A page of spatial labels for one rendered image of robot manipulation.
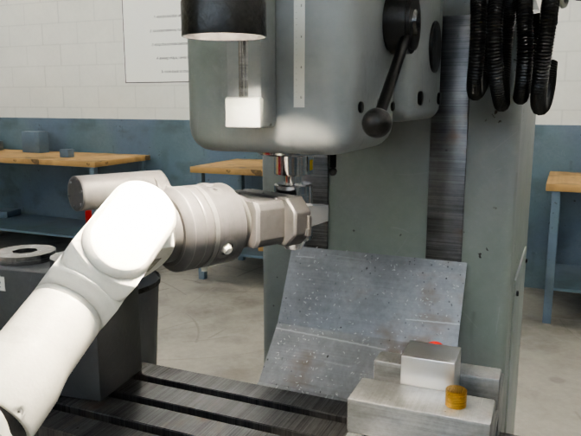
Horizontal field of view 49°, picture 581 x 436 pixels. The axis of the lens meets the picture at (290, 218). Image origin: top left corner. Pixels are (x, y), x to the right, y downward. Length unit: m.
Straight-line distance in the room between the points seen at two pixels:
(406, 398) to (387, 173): 0.49
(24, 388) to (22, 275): 0.49
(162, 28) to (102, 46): 0.68
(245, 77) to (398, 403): 0.38
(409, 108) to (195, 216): 0.33
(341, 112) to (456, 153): 0.46
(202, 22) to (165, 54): 5.41
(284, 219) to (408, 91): 0.24
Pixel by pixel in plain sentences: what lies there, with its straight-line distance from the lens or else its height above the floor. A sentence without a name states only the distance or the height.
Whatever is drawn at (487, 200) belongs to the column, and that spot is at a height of 1.21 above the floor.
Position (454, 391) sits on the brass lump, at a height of 1.07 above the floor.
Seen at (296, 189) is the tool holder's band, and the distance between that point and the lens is 0.75.
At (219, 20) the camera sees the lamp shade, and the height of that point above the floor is 1.43.
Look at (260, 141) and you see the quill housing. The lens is 0.69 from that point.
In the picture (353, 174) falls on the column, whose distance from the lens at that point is 1.13.
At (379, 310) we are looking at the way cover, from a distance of 1.12.
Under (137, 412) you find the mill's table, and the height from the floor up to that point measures 0.94.
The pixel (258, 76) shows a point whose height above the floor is 1.39.
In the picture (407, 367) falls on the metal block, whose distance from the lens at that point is 0.75.
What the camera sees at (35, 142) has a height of 0.98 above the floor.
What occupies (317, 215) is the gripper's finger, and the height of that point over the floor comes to 1.23.
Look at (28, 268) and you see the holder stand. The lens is 1.00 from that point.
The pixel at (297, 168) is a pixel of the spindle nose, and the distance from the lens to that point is 0.74.
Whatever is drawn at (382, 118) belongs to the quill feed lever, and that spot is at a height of 1.35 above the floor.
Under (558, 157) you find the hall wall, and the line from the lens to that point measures 4.90.
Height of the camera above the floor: 1.37
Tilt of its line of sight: 10 degrees down
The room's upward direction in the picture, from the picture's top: straight up
